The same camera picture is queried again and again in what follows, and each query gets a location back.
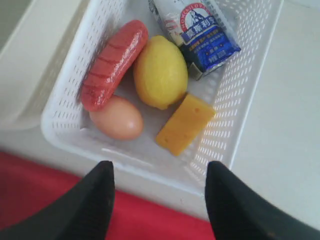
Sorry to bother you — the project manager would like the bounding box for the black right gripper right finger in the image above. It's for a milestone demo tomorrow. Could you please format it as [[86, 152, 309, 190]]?
[[204, 161, 320, 240]]

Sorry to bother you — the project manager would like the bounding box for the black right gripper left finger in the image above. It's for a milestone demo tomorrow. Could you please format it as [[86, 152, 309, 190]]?
[[0, 161, 116, 240]]

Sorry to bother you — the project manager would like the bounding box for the brown egg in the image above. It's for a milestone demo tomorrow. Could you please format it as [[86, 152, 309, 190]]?
[[89, 95, 144, 141]]

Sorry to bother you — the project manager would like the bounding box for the yellow cheese wedge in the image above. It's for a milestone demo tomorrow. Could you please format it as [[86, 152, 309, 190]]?
[[155, 93, 215, 156]]

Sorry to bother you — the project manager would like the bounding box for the yellow lemon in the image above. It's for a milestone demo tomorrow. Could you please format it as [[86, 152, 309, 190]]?
[[133, 35, 189, 110]]

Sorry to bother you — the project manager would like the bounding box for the red grilled sausage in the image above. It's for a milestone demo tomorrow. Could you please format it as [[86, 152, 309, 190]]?
[[80, 20, 149, 112]]

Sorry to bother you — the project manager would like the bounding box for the blue white milk carton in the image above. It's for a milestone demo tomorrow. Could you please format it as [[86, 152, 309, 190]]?
[[148, 0, 241, 80]]

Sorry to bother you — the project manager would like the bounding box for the red tablecloth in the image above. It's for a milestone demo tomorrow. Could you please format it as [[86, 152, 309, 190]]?
[[0, 152, 215, 240]]

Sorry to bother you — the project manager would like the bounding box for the white perforated plastic basket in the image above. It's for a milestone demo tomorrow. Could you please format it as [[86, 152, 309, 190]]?
[[41, 0, 283, 196]]

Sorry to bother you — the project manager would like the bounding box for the cream plastic storage bin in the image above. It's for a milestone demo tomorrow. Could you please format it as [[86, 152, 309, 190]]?
[[0, 0, 88, 131]]

